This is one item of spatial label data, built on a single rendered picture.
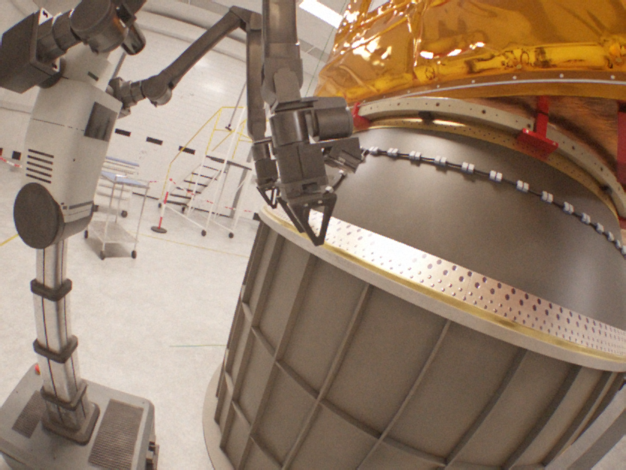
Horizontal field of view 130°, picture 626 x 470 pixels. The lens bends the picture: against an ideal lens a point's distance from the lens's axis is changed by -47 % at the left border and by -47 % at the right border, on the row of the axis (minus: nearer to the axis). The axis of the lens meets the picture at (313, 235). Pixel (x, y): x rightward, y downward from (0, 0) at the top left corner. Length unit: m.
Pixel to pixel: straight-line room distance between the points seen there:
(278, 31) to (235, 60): 8.41
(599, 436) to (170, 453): 1.47
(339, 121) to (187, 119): 7.87
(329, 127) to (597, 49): 0.74
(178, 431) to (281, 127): 1.46
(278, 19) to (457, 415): 0.85
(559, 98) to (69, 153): 1.17
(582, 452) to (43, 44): 0.96
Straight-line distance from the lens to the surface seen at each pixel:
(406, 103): 1.01
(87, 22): 0.52
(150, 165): 8.21
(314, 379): 0.78
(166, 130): 8.22
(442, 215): 0.69
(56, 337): 0.92
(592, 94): 0.83
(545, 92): 0.86
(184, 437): 1.55
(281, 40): 0.45
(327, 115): 0.43
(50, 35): 0.59
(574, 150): 0.99
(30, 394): 1.39
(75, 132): 0.67
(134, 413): 1.29
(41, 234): 0.73
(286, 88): 0.41
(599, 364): 0.79
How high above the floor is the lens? 1.26
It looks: 7 degrees down
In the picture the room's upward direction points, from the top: 18 degrees clockwise
